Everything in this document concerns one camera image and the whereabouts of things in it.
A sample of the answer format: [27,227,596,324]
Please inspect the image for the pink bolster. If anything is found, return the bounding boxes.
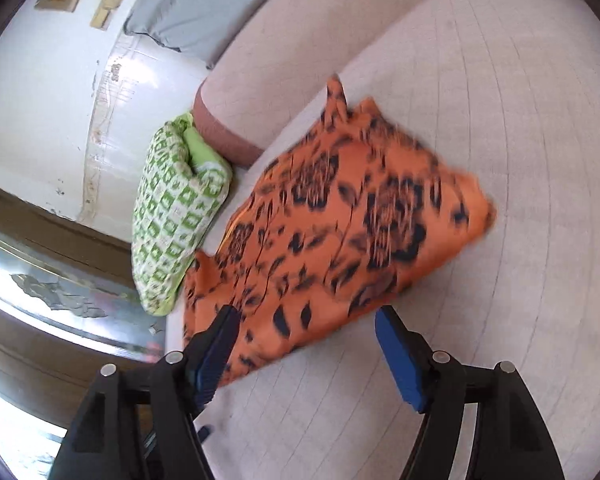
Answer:
[192,0,461,167]

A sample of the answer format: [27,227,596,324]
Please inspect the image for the green checkered pillow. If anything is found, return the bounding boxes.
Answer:
[131,112,234,317]

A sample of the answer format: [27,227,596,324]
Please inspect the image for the wooden door with stained glass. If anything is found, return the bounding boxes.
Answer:
[0,177,168,466]

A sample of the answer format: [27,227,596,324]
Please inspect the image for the grey pillow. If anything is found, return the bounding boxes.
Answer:
[122,0,316,70]

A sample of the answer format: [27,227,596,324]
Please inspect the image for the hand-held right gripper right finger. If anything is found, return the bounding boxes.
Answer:
[373,305,566,480]

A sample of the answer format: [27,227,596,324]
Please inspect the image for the pink quilted bed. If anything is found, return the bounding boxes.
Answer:
[162,0,600,480]

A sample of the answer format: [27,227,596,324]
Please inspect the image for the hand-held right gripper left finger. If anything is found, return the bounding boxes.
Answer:
[47,305,241,480]

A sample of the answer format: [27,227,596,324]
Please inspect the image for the orange floral blouse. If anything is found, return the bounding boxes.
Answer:
[182,74,498,388]

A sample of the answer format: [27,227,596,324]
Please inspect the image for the gold light switch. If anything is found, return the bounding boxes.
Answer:
[91,0,130,31]

